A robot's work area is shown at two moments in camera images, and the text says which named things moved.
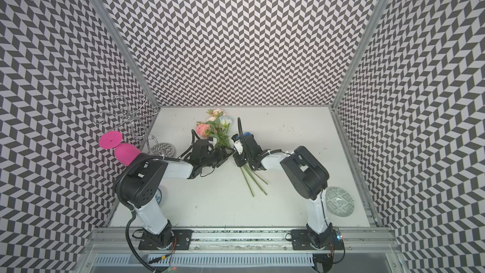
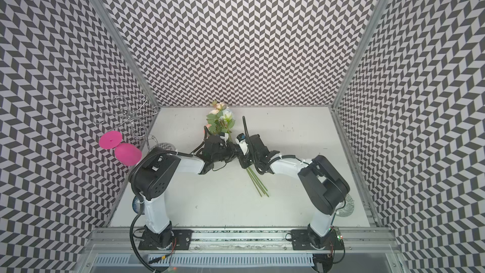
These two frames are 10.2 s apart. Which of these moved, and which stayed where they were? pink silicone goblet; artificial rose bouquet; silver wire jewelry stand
Moved: artificial rose bouquet
Stayed: silver wire jewelry stand; pink silicone goblet
